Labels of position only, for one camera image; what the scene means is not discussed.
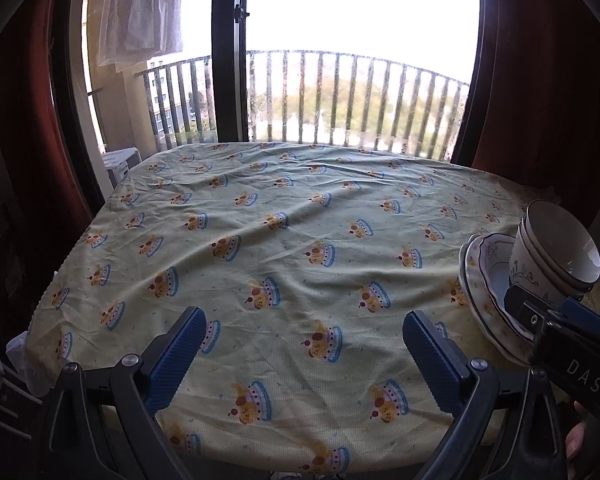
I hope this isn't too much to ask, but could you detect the scalloped yellow flower plate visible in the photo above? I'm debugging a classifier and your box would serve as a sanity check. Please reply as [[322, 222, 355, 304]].
[[458, 235, 531, 366]]

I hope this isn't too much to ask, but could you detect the leaf pattern bowl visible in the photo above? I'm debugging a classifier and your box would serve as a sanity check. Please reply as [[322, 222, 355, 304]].
[[522, 200, 600, 292], [508, 233, 584, 304], [509, 220, 593, 301]]

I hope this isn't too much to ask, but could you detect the beaded rim floral plate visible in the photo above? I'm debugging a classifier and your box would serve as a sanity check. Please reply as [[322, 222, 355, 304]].
[[458, 233, 532, 365]]

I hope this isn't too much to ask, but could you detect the red trimmed white plate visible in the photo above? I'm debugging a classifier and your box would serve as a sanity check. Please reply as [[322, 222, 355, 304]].
[[478, 233, 533, 342]]

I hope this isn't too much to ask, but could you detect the person's right hand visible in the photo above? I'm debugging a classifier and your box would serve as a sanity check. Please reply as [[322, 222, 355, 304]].
[[566, 401, 592, 480]]

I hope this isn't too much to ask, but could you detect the red curtain right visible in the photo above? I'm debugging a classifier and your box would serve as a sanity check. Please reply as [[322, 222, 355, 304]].
[[472, 0, 600, 212]]

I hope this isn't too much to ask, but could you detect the red curtain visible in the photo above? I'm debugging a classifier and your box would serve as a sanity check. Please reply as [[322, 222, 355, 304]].
[[28, 0, 102, 232], [472, 0, 600, 212]]

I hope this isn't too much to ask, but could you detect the yellow patterned tablecloth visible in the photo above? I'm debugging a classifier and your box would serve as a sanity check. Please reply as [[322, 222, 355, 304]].
[[23, 143, 533, 474]]

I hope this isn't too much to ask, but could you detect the red curtain left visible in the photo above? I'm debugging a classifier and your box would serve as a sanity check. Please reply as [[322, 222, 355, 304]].
[[28, 0, 102, 232]]

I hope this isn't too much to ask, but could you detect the white outdoor unit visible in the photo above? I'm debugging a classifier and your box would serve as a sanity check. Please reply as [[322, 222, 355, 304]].
[[102, 148, 142, 188]]

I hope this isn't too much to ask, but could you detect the balcony railing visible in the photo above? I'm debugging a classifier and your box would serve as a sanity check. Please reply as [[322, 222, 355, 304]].
[[122, 50, 470, 162]]

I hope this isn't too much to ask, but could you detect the white hanging cloth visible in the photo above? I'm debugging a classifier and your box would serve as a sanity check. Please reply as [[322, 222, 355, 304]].
[[97, 0, 183, 72]]

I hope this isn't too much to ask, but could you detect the black window frame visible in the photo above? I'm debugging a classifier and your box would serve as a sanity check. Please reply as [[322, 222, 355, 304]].
[[69, 0, 484, 202]]

